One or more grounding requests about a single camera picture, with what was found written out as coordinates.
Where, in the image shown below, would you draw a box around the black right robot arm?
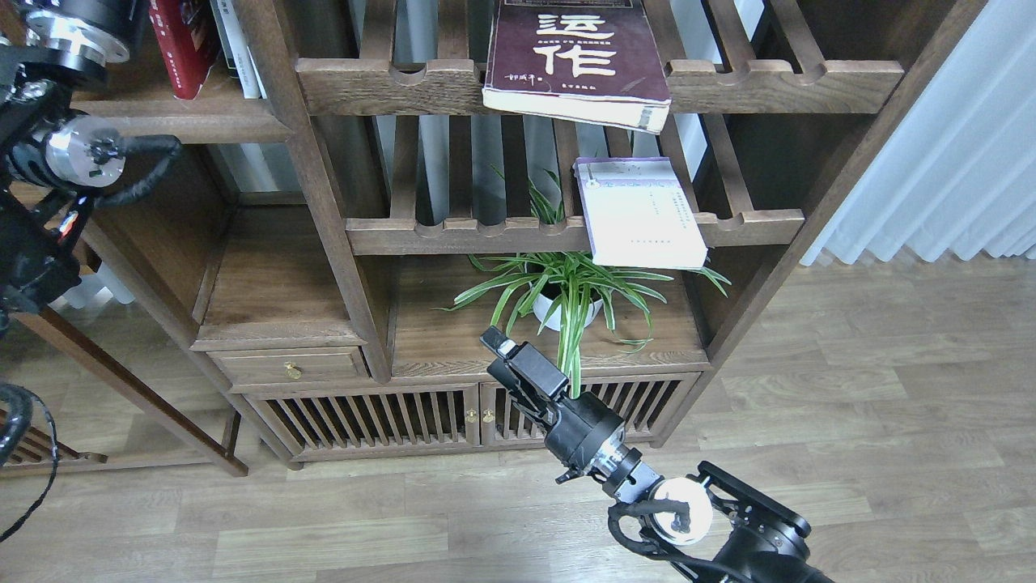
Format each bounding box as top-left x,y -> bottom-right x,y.
481,327 -> 826,582

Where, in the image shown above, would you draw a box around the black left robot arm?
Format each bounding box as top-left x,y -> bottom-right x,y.
1,1 -> 182,329

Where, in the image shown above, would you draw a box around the white purple book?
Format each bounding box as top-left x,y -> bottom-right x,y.
573,156 -> 707,270

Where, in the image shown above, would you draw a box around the white upright books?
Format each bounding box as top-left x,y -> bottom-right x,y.
210,1 -> 267,99

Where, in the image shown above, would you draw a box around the wooden side furniture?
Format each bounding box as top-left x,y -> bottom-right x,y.
0,154 -> 248,479

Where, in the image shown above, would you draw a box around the white plant pot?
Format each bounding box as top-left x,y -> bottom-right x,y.
533,284 -> 603,331

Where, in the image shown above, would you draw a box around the red survival guide book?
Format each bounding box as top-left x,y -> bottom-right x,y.
147,1 -> 221,100

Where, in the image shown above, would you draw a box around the dark maroon book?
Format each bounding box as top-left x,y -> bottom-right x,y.
482,1 -> 671,135

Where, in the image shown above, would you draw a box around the dark wooden bookshelf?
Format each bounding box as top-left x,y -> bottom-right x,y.
73,1 -> 985,469

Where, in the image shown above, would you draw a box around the brass drawer knob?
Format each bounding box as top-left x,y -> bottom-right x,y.
284,362 -> 304,380

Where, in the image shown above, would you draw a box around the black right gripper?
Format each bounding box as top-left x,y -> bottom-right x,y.
480,327 -> 644,495

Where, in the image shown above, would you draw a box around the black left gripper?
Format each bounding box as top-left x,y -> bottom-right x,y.
16,1 -> 149,86

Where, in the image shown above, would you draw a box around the white pleated curtain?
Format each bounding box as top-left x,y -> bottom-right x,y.
800,1 -> 1035,266

